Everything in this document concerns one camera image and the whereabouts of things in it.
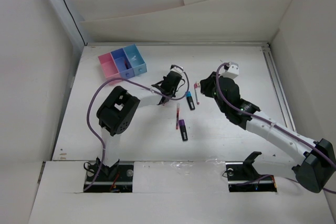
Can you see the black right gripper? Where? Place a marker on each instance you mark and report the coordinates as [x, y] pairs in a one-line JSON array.
[[207, 84]]

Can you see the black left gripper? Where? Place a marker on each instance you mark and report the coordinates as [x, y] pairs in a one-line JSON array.
[[173, 95]]

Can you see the blue capped black highlighter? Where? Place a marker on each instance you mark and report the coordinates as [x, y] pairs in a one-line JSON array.
[[190, 101]]

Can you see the purple capped black highlighter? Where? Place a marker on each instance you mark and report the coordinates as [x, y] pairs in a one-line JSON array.
[[183, 130]]

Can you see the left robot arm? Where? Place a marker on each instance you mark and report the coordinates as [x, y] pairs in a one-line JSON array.
[[117, 111]]

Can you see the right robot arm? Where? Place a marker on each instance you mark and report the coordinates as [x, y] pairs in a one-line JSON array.
[[312, 162]]

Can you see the pink capped white marker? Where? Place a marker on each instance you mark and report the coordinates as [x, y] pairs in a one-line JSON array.
[[195, 91]]

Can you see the blue drawer container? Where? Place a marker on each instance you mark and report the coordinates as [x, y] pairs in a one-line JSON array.
[[136, 60]]

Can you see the purple drawer container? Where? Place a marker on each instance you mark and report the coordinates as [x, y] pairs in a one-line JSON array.
[[119, 57]]

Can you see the pink drawer container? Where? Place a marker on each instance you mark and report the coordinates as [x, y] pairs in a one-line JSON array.
[[109, 66]]

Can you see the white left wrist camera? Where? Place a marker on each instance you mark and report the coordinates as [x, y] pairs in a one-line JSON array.
[[177, 69]]

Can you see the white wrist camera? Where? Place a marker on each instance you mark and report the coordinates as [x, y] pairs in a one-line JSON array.
[[231, 70], [177, 69]]

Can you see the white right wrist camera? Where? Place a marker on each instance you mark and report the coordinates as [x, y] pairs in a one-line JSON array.
[[231, 70]]

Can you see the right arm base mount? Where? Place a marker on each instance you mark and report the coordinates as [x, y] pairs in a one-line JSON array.
[[243, 178]]

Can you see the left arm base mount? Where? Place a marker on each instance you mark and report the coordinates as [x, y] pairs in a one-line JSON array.
[[117, 178]]

